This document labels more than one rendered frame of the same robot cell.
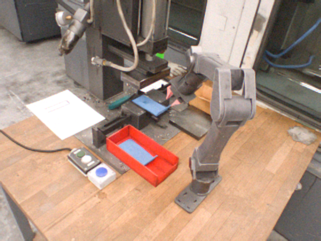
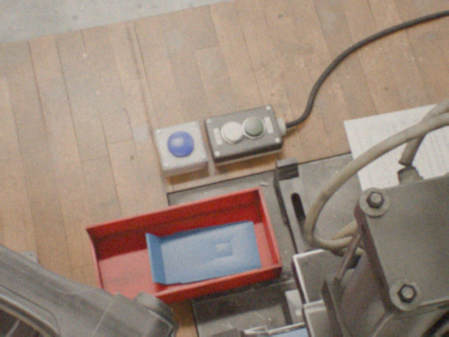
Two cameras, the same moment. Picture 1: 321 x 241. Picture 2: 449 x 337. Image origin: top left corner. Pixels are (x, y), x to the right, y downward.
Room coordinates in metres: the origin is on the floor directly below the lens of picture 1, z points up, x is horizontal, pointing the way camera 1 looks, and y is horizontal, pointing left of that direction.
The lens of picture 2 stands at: (0.96, -0.18, 2.13)
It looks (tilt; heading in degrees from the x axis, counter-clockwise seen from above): 68 degrees down; 130
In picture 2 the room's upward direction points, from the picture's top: straight up
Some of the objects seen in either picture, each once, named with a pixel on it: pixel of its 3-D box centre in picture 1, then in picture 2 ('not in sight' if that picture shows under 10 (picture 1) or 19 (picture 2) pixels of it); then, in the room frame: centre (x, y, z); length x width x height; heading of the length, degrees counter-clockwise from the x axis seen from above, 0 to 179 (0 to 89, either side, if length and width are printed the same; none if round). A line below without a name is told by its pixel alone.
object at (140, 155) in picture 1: (136, 151); (204, 250); (0.71, 0.07, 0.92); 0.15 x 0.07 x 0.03; 50
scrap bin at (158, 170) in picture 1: (141, 153); (184, 251); (0.69, 0.05, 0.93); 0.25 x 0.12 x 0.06; 53
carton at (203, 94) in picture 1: (218, 105); not in sight; (1.06, -0.27, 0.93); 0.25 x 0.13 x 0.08; 53
